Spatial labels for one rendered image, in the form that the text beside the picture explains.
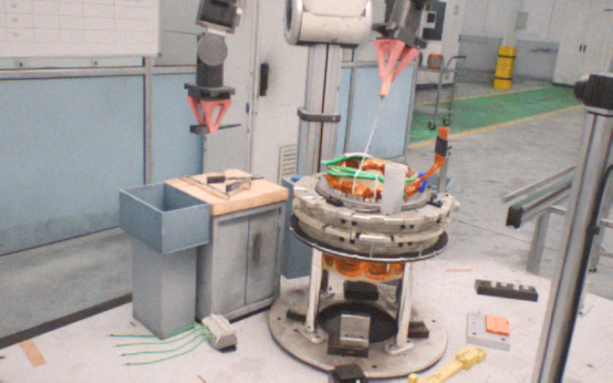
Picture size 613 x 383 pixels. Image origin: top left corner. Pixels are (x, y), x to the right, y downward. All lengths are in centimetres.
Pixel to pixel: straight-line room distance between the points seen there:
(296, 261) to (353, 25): 63
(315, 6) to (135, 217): 70
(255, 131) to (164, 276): 227
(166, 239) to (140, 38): 237
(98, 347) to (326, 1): 96
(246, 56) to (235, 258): 223
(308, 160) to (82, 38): 187
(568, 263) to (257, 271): 71
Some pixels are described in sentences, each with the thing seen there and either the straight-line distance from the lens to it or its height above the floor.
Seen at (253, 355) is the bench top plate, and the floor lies 78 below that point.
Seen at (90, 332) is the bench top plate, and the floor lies 78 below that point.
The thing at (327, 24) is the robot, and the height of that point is 141.
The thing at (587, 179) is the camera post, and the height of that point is 127.
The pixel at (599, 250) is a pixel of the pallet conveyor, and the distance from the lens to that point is 408.
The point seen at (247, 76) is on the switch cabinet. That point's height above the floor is 106.
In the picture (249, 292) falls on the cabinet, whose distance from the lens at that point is 131.
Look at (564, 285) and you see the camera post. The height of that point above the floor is 113.
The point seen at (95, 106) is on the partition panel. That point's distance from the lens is 335.
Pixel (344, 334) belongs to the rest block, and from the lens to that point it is 119.
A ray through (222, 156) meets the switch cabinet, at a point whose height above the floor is 55.
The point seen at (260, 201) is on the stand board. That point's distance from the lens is 122.
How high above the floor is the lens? 144
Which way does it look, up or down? 16 degrees down
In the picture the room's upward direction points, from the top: 4 degrees clockwise
